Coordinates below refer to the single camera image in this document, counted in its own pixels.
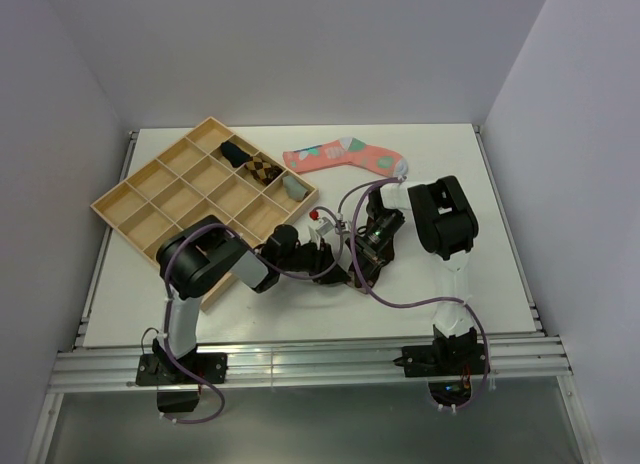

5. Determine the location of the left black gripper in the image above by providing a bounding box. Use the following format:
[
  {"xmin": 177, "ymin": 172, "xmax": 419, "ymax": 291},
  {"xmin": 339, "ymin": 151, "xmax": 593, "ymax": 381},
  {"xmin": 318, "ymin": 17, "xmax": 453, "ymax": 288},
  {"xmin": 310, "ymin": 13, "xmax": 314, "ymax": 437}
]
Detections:
[{"xmin": 278, "ymin": 238, "xmax": 350, "ymax": 285}]

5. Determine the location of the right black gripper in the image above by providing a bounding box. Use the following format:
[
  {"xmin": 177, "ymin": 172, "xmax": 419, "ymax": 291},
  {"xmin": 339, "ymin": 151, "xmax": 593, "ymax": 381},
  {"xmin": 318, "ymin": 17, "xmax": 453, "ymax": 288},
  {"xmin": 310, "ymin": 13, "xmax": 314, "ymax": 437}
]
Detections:
[{"xmin": 346, "ymin": 210, "xmax": 406, "ymax": 288}]

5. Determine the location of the grey sock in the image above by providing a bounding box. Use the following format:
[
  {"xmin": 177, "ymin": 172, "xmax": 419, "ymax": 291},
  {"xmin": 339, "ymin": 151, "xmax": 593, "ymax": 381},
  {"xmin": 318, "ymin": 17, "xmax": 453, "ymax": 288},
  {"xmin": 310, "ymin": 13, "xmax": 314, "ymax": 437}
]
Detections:
[{"xmin": 282, "ymin": 175, "xmax": 309, "ymax": 202}]

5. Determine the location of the brown striped sock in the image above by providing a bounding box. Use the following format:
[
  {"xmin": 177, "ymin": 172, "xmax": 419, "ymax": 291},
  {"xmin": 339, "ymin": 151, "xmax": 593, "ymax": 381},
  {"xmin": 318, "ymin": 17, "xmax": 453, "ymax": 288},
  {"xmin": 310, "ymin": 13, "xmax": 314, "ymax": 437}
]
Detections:
[{"xmin": 346, "ymin": 260, "xmax": 389, "ymax": 294}]

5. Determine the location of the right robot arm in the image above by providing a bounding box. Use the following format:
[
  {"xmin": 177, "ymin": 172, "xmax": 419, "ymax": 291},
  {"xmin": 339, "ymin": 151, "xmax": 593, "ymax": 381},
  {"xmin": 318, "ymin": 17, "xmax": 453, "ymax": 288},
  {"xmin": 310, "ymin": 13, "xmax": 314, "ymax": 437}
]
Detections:
[{"xmin": 347, "ymin": 176, "xmax": 484, "ymax": 374}]

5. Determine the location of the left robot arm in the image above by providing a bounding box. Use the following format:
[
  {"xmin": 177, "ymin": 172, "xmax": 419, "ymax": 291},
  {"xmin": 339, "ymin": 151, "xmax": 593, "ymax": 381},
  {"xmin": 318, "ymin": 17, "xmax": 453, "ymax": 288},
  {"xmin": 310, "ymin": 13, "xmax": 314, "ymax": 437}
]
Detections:
[{"xmin": 152, "ymin": 215, "xmax": 349, "ymax": 383}]

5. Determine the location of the brown argyle rolled sock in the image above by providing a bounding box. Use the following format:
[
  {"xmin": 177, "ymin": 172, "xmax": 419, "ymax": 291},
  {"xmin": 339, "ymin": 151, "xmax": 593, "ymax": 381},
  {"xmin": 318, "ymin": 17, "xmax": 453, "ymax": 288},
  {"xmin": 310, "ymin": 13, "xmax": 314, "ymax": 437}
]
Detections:
[{"xmin": 244, "ymin": 156, "xmax": 283, "ymax": 186}]

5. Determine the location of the pink patterned sock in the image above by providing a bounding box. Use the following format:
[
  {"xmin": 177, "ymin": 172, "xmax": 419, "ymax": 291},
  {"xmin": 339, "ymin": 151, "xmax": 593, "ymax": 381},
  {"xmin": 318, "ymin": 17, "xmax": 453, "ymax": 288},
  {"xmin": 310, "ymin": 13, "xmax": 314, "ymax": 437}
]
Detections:
[{"xmin": 282, "ymin": 137, "xmax": 409, "ymax": 177}]

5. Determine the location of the dark blue rolled sock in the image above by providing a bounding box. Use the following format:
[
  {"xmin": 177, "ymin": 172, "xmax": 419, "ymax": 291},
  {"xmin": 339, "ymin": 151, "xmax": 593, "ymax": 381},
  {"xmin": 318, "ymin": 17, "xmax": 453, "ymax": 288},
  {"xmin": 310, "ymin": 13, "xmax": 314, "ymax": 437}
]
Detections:
[{"xmin": 220, "ymin": 141, "xmax": 251, "ymax": 168}]

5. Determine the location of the wooden compartment tray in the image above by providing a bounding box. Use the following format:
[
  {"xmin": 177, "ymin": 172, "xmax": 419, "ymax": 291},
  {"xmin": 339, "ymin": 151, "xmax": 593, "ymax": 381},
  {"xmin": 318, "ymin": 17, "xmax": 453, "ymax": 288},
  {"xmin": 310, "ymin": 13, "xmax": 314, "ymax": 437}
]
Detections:
[{"xmin": 91, "ymin": 117, "xmax": 319, "ymax": 303}]

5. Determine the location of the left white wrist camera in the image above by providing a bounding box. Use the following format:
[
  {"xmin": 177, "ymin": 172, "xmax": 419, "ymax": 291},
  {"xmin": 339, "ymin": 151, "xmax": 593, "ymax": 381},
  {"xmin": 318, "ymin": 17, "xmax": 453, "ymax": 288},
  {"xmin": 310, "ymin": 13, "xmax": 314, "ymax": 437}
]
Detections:
[{"xmin": 308, "ymin": 206, "xmax": 336, "ymax": 248}]

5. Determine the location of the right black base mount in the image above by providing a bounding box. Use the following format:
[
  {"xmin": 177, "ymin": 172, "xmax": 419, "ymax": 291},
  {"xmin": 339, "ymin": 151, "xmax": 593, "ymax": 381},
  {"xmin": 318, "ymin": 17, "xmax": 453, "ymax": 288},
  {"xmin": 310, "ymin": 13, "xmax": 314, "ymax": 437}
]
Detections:
[{"xmin": 393, "ymin": 338, "xmax": 490, "ymax": 410}]

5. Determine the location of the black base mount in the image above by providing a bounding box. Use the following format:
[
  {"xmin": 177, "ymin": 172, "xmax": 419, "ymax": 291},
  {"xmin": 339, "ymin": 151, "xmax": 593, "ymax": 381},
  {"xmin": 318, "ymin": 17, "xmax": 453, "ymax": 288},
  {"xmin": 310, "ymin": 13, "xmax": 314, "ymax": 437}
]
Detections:
[
  {"xmin": 135, "ymin": 351, "xmax": 229, "ymax": 415},
  {"xmin": 393, "ymin": 338, "xmax": 490, "ymax": 410}
]

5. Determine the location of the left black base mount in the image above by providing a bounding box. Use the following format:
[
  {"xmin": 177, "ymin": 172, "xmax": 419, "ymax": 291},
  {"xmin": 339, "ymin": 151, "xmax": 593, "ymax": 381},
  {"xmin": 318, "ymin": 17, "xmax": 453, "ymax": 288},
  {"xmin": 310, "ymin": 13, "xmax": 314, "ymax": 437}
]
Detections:
[{"xmin": 135, "ymin": 351, "xmax": 229, "ymax": 415}]

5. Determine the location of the aluminium frame rail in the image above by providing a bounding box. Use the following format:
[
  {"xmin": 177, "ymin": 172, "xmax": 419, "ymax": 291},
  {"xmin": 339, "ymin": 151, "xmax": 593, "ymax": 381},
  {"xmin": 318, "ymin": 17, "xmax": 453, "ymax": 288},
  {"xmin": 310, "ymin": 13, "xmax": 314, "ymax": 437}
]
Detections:
[{"xmin": 47, "ymin": 335, "xmax": 572, "ymax": 394}]

